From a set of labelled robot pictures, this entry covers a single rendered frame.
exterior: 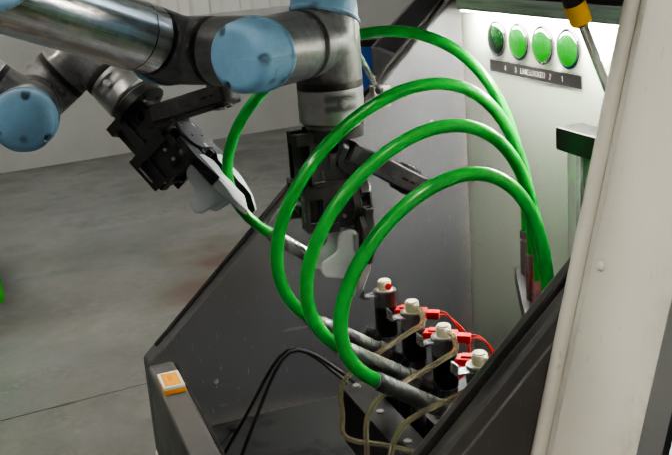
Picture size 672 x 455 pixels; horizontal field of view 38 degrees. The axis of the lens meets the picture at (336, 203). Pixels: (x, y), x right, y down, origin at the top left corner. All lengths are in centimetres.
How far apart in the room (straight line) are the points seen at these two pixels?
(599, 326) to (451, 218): 77
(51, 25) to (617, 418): 60
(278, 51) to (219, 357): 65
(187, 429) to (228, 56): 51
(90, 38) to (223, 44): 13
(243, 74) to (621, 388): 46
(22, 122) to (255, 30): 33
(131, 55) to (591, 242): 49
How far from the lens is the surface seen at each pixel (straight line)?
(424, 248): 155
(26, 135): 117
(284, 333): 151
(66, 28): 95
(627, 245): 80
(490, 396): 87
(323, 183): 110
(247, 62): 97
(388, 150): 96
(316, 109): 108
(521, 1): 130
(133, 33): 100
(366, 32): 119
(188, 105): 124
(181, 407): 133
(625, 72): 83
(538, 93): 134
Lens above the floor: 154
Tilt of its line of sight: 16 degrees down
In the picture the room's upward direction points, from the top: 4 degrees counter-clockwise
